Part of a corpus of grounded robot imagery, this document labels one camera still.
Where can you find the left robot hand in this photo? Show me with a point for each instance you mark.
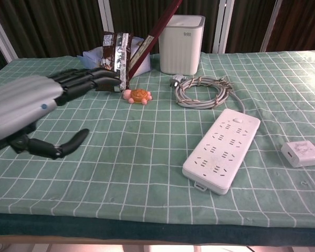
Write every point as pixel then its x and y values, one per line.
pixel 18 105

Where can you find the white power strip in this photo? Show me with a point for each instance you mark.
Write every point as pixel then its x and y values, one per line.
pixel 220 152

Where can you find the white plug adapter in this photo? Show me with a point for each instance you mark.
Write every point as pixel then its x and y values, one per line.
pixel 302 154

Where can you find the dark pleated curtain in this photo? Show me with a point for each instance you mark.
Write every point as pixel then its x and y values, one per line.
pixel 55 26

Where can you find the brown snack bag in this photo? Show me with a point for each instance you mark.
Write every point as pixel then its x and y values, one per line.
pixel 118 55

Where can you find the green checkered tablecloth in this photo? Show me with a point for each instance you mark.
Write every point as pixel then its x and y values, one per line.
pixel 120 157

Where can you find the orange toy turtle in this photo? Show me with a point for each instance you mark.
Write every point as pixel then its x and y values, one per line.
pixel 137 96

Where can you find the light blue tissue pack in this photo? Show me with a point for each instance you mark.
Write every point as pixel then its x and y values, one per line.
pixel 140 63

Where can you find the dark red long box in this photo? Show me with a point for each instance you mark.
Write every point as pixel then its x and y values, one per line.
pixel 149 42

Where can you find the white ribbed bin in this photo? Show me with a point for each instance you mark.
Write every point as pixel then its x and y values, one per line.
pixel 180 44

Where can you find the white frame post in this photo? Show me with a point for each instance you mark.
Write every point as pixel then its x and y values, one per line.
pixel 106 15
pixel 2 34
pixel 221 26
pixel 271 26

